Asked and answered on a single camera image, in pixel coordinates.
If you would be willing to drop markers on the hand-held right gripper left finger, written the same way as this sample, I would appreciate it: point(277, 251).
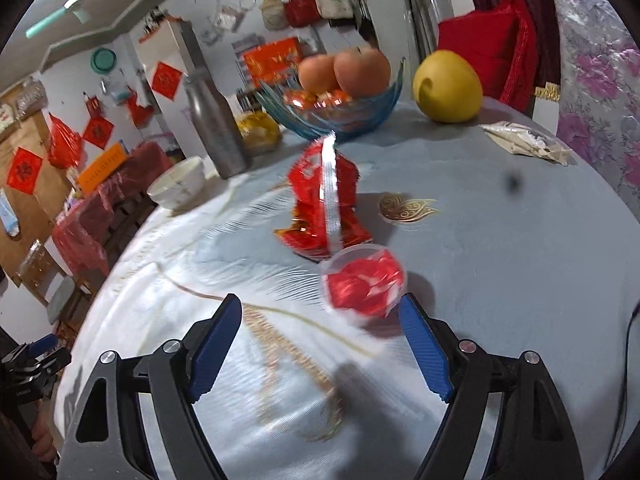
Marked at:
point(215, 345)

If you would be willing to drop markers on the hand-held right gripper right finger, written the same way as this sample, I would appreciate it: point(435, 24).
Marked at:
point(422, 350)

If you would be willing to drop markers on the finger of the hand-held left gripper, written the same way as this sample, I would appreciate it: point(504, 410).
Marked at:
point(42, 344)
point(50, 361)

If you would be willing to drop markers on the clear plastic cup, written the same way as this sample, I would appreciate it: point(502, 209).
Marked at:
point(334, 306)

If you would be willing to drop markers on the red foil wrapper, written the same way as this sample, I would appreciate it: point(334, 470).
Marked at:
point(310, 185)

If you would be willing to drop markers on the person's left hand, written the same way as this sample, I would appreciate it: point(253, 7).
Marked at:
point(44, 442)

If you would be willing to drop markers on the wooden chair grey seat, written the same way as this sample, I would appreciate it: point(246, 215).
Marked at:
point(62, 300)

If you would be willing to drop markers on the table with red cover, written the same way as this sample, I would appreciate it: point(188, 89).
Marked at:
point(85, 230)

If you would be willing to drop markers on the clear gold print film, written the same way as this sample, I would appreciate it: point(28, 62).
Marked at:
point(405, 207)

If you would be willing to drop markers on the brown cardboard sheet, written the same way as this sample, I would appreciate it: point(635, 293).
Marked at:
point(50, 200)

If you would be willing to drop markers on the dark wooden bench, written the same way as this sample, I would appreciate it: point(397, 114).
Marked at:
point(125, 220)

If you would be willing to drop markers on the white ceramic bowl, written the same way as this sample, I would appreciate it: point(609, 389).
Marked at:
point(175, 185)

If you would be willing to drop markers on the red diamond paper on cardboard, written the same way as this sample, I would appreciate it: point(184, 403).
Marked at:
point(24, 170)

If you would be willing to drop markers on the orange long box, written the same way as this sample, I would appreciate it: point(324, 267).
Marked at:
point(102, 167)

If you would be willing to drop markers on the red plastic bag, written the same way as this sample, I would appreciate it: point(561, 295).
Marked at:
point(65, 142)

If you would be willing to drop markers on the stainless steel bottle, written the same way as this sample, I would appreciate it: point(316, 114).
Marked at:
point(215, 130)

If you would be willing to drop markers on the yellow plastic bag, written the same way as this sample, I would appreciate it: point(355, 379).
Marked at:
point(257, 132)

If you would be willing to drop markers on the beige printed packet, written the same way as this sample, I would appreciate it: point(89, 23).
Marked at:
point(525, 142)

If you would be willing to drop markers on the blue glass fruit bowl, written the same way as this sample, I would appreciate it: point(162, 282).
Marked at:
point(345, 126)

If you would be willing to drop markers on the yellow pomelo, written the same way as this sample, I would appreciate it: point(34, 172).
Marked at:
point(447, 87)

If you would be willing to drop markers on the orange wrapped snacks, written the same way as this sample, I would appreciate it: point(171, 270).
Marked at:
point(320, 100)

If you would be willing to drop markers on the red diamond paper on refrigerator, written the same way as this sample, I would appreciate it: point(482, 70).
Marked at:
point(166, 80)

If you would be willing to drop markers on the red apple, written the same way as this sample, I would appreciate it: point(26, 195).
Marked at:
point(362, 70)
point(317, 75)

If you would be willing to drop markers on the teal plastic plate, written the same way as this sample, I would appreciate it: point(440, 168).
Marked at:
point(102, 60)

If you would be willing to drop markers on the red gift box gold print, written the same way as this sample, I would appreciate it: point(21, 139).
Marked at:
point(270, 57)

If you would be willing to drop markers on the white refrigerator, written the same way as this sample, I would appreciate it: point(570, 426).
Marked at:
point(150, 50)

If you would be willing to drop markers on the floral plastic sheet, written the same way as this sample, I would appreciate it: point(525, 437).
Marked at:
point(600, 85)

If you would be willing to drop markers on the red cushion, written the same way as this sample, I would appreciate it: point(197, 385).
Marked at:
point(480, 35)

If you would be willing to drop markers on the beige round bag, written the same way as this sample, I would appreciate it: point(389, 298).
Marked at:
point(274, 12)

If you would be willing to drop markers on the teal ceiling fan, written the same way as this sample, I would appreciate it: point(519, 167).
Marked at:
point(70, 0)

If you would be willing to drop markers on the red tote bag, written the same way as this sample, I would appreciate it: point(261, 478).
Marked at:
point(301, 10)

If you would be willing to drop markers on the red diamond wall paper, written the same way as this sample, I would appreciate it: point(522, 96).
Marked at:
point(98, 132)

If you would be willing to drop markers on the clear plastic wall bags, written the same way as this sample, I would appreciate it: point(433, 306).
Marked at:
point(225, 22)

